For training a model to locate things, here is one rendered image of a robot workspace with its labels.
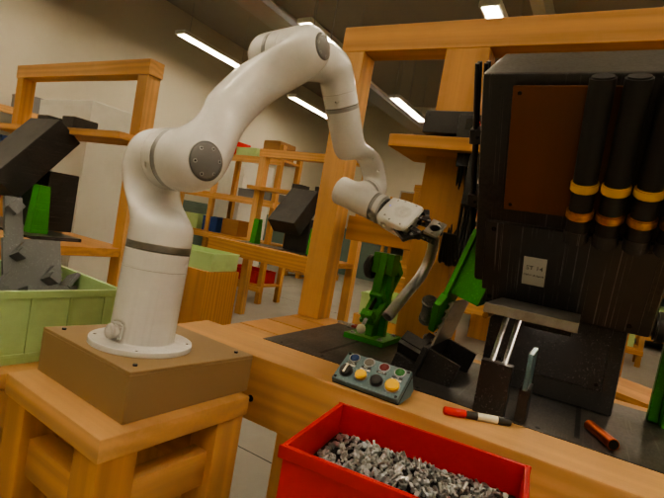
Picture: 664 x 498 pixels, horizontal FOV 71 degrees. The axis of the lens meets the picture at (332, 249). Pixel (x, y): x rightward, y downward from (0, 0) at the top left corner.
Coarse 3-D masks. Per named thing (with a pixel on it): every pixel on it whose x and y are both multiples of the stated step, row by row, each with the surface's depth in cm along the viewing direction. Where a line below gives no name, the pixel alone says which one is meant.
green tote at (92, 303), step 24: (0, 264) 135; (96, 288) 130; (0, 312) 101; (24, 312) 105; (48, 312) 109; (72, 312) 114; (96, 312) 119; (0, 336) 102; (24, 336) 106; (0, 360) 102; (24, 360) 107
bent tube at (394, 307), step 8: (432, 224) 123; (440, 224) 123; (424, 232) 122; (432, 232) 122; (440, 232) 121; (432, 248) 126; (432, 256) 128; (424, 264) 129; (432, 264) 129; (424, 272) 129; (416, 280) 128; (424, 280) 129; (408, 288) 126; (416, 288) 127; (400, 296) 123; (408, 296) 124; (392, 304) 122; (400, 304) 122; (384, 312) 120; (392, 312) 120
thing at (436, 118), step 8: (432, 112) 144; (440, 112) 143; (448, 112) 142; (456, 112) 140; (464, 112) 139; (472, 112) 138; (432, 120) 144; (440, 120) 143; (448, 120) 142; (456, 120) 140; (424, 128) 145; (432, 128) 144; (440, 128) 143; (448, 128) 141; (456, 128) 140
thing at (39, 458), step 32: (32, 416) 84; (32, 448) 84; (64, 448) 83; (160, 448) 101; (192, 448) 91; (224, 448) 92; (0, 480) 86; (32, 480) 83; (64, 480) 77; (96, 480) 70; (128, 480) 75; (160, 480) 82; (192, 480) 89; (224, 480) 94
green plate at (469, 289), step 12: (468, 240) 107; (468, 252) 107; (456, 264) 108; (468, 264) 108; (456, 276) 108; (468, 276) 108; (456, 288) 109; (468, 288) 108; (480, 288) 106; (468, 300) 108; (480, 300) 107
